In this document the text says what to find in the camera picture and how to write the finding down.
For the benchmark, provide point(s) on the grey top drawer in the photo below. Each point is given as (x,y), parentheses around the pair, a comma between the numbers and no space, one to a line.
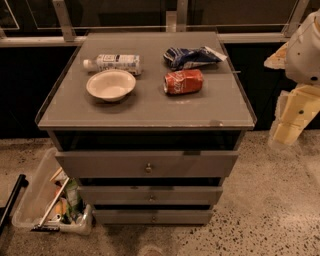
(146,164)

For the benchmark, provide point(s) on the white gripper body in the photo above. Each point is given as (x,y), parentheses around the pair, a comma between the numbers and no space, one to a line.
(304,55)

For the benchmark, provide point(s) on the clear plastic bin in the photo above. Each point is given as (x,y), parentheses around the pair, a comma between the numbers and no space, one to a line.
(39,195)

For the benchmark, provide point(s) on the grey drawer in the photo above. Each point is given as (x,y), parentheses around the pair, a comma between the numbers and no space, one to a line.
(154,217)
(146,164)
(150,195)

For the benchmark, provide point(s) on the metal window railing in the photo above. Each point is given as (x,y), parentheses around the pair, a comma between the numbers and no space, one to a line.
(61,22)

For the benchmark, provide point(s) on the white bowl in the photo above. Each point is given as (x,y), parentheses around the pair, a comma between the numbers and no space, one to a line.
(111,85)

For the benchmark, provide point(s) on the white plastic bottle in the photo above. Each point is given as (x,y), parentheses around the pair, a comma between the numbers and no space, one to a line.
(129,63)

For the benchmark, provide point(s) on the red soda can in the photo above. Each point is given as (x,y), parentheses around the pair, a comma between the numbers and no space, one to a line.
(183,82)

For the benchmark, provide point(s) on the black bar on floor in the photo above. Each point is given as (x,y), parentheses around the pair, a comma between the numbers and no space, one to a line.
(5,211)

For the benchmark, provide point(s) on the grey middle drawer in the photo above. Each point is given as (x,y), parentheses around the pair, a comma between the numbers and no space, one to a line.
(150,195)

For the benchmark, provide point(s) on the grey bottom drawer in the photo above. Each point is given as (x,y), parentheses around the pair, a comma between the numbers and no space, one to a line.
(154,217)

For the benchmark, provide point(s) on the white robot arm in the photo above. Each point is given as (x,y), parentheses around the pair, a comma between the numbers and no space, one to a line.
(300,58)

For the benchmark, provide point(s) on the black squeegee tool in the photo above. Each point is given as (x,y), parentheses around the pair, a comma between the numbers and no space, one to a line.
(41,226)

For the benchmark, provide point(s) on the blue chip bag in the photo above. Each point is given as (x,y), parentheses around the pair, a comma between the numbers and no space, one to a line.
(182,59)

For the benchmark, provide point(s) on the grey drawer cabinet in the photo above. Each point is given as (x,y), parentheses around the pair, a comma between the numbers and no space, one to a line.
(213,119)

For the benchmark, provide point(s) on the green snack packet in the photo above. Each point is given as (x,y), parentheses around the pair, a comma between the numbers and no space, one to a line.
(73,197)

